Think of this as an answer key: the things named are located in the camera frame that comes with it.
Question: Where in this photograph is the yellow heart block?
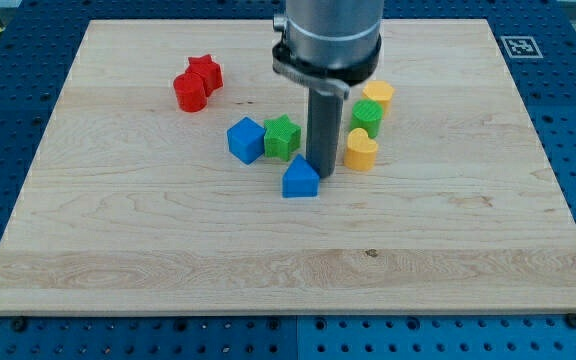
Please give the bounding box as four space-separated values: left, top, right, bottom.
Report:
343 128 379 171

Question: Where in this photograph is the yellow hexagon block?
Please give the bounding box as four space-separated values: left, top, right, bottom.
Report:
362 80 396 116

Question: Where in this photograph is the green star block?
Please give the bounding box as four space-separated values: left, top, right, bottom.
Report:
264 114 301 161

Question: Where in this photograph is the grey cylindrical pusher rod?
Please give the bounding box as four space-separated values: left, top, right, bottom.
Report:
306 89 343 179

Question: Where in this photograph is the white fiducial marker tag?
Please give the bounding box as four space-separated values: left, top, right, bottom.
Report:
500 35 543 59

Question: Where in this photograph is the blue triangle block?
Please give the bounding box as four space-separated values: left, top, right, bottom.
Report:
282 154 320 198

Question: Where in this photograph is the green cylinder block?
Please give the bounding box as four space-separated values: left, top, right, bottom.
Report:
350 99 384 139

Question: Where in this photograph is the blue cube block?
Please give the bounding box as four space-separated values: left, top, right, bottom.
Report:
226 117 265 164

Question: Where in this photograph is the red star block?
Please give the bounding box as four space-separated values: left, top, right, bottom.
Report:
186 54 223 97

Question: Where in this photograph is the red cylinder block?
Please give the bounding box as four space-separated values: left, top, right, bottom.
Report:
173 73 207 112

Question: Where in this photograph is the wooden board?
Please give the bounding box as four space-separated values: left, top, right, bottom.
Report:
0 19 576 317

